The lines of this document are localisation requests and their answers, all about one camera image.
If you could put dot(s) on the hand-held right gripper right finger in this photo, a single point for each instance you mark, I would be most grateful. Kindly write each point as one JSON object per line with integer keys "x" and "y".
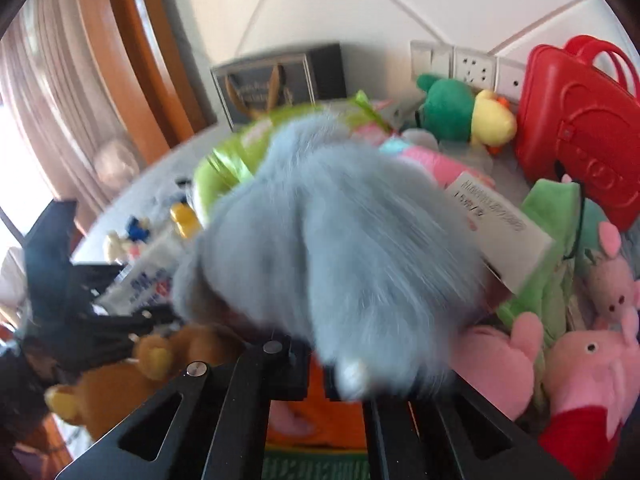
{"x": 400, "y": 435}

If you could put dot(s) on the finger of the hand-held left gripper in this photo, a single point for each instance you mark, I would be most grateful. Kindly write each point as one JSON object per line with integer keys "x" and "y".
{"x": 95, "y": 275}
{"x": 115, "y": 330}

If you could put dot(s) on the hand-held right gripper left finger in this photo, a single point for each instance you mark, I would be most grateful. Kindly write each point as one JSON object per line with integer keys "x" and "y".
{"x": 285, "y": 370}

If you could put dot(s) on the white tube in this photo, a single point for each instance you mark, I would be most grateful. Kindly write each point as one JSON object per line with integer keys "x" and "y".
{"x": 145, "y": 280}

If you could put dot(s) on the grey furry plush toy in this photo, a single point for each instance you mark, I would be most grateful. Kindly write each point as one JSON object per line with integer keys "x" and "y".
{"x": 325, "y": 220}

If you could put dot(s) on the small white toy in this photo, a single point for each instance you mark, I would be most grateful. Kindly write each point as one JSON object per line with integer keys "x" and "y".
{"x": 116, "y": 247}

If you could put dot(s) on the brown bear plush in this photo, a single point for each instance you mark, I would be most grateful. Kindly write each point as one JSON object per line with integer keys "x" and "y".
{"x": 115, "y": 390}

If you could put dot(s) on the small blue toy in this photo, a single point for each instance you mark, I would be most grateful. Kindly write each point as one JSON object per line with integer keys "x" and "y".
{"x": 139, "y": 227}

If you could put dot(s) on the large pink plush toy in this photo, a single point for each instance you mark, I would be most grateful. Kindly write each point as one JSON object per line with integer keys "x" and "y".
{"x": 500, "y": 360}

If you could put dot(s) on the light green plastic packet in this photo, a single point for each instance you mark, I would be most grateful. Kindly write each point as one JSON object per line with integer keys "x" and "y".
{"x": 225, "y": 170}

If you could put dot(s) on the beige curtain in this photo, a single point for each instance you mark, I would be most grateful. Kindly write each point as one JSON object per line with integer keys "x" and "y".
{"x": 60, "y": 85}

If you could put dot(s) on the pink pig plush red dress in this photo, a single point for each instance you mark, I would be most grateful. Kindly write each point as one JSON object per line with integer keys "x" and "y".
{"x": 590, "y": 375}

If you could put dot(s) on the white red print box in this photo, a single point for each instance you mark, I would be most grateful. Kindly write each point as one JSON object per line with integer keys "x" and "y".
{"x": 505, "y": 240}

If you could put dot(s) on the small pink pig plush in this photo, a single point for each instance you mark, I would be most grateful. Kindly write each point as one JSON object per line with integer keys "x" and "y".
{"x": 610, "y": 280}

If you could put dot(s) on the green frog plush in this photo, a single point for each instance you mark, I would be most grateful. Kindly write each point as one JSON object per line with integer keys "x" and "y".
{"x": 545, "y": 210}

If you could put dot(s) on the dark framed box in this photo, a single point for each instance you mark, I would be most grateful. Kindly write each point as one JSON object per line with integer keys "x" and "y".
{"x": 320, "y": 75}

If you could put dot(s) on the green yellow duck plush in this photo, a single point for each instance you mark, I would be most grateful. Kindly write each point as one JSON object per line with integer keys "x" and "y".
{"x": 445, "y": 110}

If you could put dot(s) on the red plastic case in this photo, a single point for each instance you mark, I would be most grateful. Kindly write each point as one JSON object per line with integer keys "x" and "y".
{"x": 575, "y": 135}

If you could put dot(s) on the wooden door frame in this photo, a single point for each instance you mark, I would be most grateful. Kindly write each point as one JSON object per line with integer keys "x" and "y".
{"x": 145, "y": 50}

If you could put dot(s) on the white wall switch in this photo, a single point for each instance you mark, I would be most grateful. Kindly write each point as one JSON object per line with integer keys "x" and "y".
{"x": 430, "y": 57}

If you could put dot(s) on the white wall socket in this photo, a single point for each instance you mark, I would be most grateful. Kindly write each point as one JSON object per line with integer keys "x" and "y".
{"x": 512, "y": 80}
{"x": 475, "y": 67}

